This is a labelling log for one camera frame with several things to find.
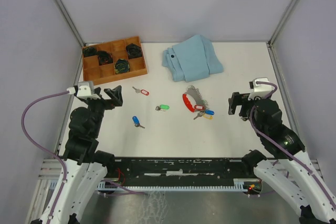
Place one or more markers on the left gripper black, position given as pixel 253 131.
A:
pixel 116 95

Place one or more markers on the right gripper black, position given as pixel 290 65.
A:
pixel 238 98

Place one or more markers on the bunch of tagged keys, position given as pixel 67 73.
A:
pixel 202 111

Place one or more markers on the key with blue tag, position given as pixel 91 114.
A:
pixel 136 122

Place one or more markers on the red handled metal keyring holder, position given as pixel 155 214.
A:
pixel 193 100

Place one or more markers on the key with green tag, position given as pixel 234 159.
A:
pixel 162 107

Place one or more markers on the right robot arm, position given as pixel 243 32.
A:
pixel 308 194

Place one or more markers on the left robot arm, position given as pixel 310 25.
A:
pixel 83 167

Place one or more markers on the wooden compartment tray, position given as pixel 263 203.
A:
pixel 92 71

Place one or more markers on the key with red tag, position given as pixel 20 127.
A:
pixel 141 91

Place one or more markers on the black rolled belt front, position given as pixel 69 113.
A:
pixel 121 66

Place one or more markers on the black rolled belt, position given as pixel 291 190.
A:
pixel 89 51
pixel 121 66
pixel 134 51
pixel 104 57

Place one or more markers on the black rolled belt middle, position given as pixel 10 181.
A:
pixel 104 57

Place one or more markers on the black rolled belt far left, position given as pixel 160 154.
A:
pixel 89 51

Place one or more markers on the black rolled belt right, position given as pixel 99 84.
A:
pixel 134 51

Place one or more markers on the light blue folded cloth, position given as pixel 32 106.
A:
pixel 191 60

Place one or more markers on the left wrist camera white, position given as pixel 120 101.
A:
pixel 83 90

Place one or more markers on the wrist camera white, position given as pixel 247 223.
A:
pixel 83 90
pixel 259 90

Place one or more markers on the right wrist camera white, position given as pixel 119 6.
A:
pixel 259 90

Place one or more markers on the right aluminium frame post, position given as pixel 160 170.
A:
pixel 284 19

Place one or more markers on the aluminium frame post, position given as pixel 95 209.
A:
pixel 64 12
pixel 284 19

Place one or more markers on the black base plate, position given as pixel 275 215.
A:
pixel 176 172

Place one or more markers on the left aluminium frame post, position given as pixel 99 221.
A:
pixel 64 12

